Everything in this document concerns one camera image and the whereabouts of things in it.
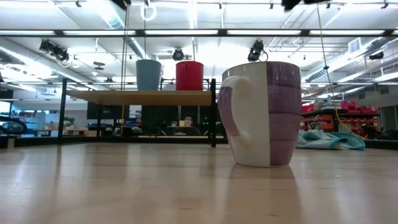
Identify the black camera on mount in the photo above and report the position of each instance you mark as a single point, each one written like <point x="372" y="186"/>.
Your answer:
<point x="256" y="51"/>
<point x="178" y="54"/>
<point x="56" y="51"/>

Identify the black aluminium table frame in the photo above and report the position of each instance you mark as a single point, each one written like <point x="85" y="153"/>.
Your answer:
<point x="93" y="140"/>

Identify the purple and white mug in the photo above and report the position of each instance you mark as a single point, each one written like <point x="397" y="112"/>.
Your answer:
<point x="267" y="115"/>

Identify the potted green plant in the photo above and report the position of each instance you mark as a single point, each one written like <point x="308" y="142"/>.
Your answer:
<point x="69" y="121"/>

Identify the black horizontal frame beam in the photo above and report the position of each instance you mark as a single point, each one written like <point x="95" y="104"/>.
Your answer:
<point x="199" y="32"/>

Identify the wooden shelf with black legs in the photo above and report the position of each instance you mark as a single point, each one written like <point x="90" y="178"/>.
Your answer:
<point x="140" y="97"/>

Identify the blue plastic cup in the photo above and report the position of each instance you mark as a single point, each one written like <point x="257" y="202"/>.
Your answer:
<point x="148" y="76"/>

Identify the light blue cloth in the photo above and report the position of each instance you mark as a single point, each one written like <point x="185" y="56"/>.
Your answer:
<point x="326" y="140"/>

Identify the person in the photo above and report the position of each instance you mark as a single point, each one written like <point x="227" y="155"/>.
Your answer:
<point x="187" y="124"/>

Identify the rack of red storage bins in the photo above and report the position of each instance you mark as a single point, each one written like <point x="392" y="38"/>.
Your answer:
<point x="348" y="115"/>

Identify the red mug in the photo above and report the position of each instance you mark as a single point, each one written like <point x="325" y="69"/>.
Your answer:
<point x="189" y="76"/>

